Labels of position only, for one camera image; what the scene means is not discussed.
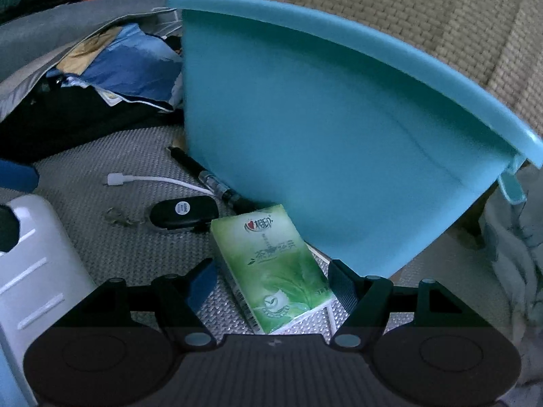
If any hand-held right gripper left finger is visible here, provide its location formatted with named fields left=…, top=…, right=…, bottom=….
left=90, top=258, right=218, bottom=347

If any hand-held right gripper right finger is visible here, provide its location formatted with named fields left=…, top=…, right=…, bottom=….
left=327, top=258, right=464, bottom=347

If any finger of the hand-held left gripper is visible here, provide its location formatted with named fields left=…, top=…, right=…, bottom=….
left=0, top=159, right=40, bottom=192
left=0, top=204, right=21, bottom=252

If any white plastic bin lid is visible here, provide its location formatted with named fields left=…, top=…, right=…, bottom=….
left=0, top=193, right=99, bottom=407

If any green tissue pack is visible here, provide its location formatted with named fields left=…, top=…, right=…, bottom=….
left=210, top=203, right=334, bottom=335

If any teal plastic storage bin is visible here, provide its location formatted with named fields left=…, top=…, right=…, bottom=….
left=163, top=0, right=543, bottom=279

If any black key fob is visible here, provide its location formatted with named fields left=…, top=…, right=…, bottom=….
left=148, top=195, right=220, bottom=233

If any black pen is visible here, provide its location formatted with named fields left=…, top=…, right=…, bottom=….
left=167, top=146, right=256, bottom=213

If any blue cloth garment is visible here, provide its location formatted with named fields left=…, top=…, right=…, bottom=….
left=55, top=23, right=186, bottom=113

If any floral white quilt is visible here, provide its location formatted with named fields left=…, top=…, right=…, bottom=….
left=479, top=164, right=543, bottom=391

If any metal key ring clasp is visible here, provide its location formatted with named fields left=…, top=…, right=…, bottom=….
left=104, top=207, right=152, bottom=230

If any white charging cable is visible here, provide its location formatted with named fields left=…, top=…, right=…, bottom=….
left=106, top=172, right=217, bottom=196

